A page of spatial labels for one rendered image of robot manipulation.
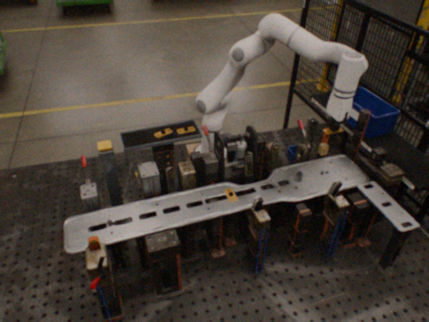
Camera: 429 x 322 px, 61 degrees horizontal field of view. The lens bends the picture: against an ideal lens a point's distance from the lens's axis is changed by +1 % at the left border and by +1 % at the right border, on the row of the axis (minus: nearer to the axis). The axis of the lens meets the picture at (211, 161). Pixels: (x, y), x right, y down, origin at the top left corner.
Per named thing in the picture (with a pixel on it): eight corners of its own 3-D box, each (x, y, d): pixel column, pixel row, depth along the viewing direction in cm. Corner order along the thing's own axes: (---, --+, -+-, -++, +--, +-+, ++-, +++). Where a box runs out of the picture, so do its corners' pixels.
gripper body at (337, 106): (328, 87, 148) (322, 111, 155) (343, 98, 140) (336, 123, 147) (344, 84, 150) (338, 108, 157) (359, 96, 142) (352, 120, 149)
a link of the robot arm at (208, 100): (221, 110, 200) (202, 121, 190) (207, 94, 201) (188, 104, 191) (272, 47, 161) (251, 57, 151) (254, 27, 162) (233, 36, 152)
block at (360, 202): (342, 251, 174) (356, 210, 157) (328, 233, 183) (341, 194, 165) (358, 245, 177) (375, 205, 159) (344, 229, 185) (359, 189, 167)
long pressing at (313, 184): (64, 261, 134) (64, 259, 133) (63, 218, 151) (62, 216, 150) (373, 182, 170) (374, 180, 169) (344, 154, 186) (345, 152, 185)
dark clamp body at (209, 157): (204, 223, 187) (203, 167, 163) (196, 206, 197) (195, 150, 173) (223, 219, 190) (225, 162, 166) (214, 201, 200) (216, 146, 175)
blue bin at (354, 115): (368, 139, 190) (375, 117, 182) (332, 111, 212) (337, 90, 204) (393, 132, 195) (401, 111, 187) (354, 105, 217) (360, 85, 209)
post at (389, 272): (385, 278, 163) (408, 237, 145) (369, 259, 171) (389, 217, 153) (397, 275, 164) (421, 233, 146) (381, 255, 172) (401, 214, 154)
